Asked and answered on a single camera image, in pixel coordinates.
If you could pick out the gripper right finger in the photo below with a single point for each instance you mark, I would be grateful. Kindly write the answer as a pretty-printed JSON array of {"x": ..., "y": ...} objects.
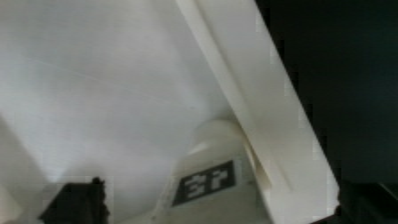
[{"x": 368, "y": 203}]

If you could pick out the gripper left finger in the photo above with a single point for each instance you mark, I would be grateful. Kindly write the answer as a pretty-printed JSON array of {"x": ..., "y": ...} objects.
[{"x": 77, "y": 206}]

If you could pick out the white square table top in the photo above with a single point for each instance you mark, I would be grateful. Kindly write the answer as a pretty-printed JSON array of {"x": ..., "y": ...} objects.
[{"x": 123, "y": 71}]

